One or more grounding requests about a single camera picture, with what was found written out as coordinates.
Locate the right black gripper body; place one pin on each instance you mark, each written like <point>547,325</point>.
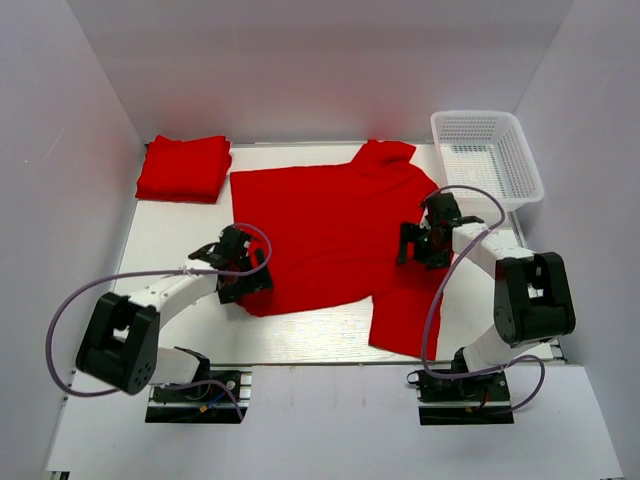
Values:
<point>430,253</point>

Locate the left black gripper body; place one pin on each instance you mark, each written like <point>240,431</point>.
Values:
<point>243,263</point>

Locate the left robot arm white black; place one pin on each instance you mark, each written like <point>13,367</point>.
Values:
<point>121,343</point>

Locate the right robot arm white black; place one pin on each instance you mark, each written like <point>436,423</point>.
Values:
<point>532,302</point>

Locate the folded red t shirt stack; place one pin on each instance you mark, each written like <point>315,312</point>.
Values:
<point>191,171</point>

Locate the white plastic basket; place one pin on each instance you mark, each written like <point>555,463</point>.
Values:
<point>488,150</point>

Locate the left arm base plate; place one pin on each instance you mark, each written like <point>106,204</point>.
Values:
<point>204,404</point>

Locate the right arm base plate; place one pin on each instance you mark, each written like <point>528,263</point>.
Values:
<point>483,400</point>

